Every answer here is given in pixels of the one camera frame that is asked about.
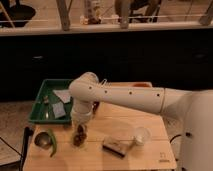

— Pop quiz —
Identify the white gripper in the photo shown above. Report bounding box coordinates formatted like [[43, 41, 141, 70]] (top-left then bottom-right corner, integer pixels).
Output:
[[71, 109, 93, 135]]

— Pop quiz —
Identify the bunch of grapes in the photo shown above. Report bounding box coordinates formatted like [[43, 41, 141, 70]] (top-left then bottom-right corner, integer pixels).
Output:
[[73, 132, 87, 147]]

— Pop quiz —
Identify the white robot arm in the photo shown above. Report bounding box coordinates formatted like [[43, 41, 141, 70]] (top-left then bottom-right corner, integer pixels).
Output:
[[69, 72, 213, 171]]

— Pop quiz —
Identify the clear plastic cup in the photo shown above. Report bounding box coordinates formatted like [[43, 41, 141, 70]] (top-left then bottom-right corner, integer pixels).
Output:
[[133, 127, 150, 146]]

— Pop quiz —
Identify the black rectangular block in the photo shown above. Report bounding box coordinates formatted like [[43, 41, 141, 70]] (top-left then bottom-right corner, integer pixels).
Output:
[[102, 137, 128, 157]]

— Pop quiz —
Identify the green pepper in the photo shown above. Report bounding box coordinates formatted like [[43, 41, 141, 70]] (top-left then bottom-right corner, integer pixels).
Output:
[[47, 129, 57, 157]]

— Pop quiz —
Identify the grey cloth in tray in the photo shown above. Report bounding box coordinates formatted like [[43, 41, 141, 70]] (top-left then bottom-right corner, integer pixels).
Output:
[[52, 102, 66, 118]]

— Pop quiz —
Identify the white paper in tray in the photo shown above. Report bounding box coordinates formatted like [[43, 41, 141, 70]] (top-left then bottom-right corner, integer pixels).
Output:
[[53, 89, 71, 103]]

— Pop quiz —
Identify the green plastic tray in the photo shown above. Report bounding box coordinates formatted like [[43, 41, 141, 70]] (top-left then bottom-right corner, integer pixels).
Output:
[[29, 79, 72, 124]]

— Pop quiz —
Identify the black pole clamp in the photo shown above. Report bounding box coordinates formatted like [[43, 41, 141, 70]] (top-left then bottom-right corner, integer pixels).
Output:
[[19, 127, 34, 171]]

